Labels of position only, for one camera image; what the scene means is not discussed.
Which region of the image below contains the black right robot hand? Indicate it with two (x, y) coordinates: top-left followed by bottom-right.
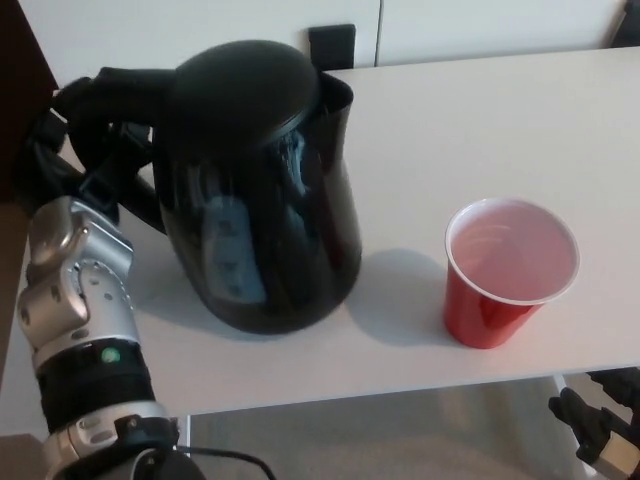
(548, 368), (640, 464)

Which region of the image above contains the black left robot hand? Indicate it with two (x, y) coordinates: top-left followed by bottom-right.
(17, 74), (154, 226)

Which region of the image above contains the black electric kettle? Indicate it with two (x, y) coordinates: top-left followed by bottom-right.
(69, 41), (364, 335)

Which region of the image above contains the red plastic cup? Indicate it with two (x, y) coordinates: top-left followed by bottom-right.
(443, 198), (582, 349)

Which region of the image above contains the dark brown wooden panel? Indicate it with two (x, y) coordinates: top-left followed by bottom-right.
(0, 0), (59, 206)

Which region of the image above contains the black cabinet handle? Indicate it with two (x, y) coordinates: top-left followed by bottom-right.
(610, 0), (640, 49)
(308, 23), (357, 71)

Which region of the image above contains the black elbow cable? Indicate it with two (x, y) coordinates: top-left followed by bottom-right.
(172, 442), (279, 480)

